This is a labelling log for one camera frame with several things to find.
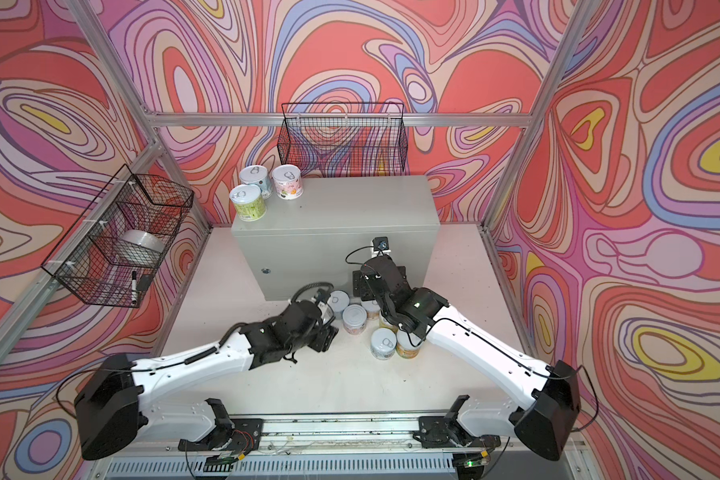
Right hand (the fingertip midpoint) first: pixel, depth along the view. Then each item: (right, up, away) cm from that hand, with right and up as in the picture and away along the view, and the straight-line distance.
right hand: (374, 277), depth 76 cm
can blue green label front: (+3, -19, +7) cm, 21 cm away
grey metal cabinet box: (-15, +14, +31) cm, 37 cm away
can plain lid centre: (-6, -14, +12) cm, 19 cm away
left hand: (-11, -12, +4) cm, 17 cm away
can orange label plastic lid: (+9, -20, +6) cm, 23 cm away
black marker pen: (-59, -2, -4) cm, 59 cm away
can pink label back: (0, -11, +15) cm, 19 cm away
